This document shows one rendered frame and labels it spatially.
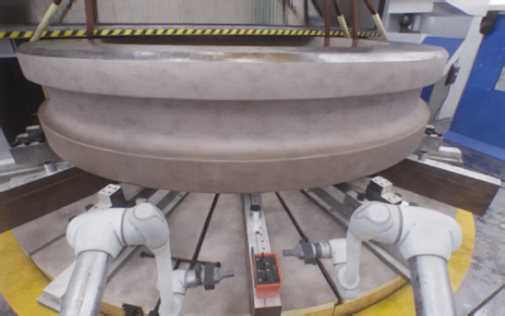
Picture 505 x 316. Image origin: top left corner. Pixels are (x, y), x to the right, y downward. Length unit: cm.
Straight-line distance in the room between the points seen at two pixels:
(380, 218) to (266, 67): 98
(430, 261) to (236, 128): 126
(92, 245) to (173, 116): 105
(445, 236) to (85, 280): 107
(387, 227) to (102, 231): 91
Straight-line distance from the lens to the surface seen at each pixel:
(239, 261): 205
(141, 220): 92
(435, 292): 88
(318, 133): 186
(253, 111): 166
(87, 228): 99
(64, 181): 298
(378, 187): 217
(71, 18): 440
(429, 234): 93
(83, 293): 91
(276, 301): 143
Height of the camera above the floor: 189
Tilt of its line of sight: 28 degrees down
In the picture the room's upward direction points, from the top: 1 degrees clockwise
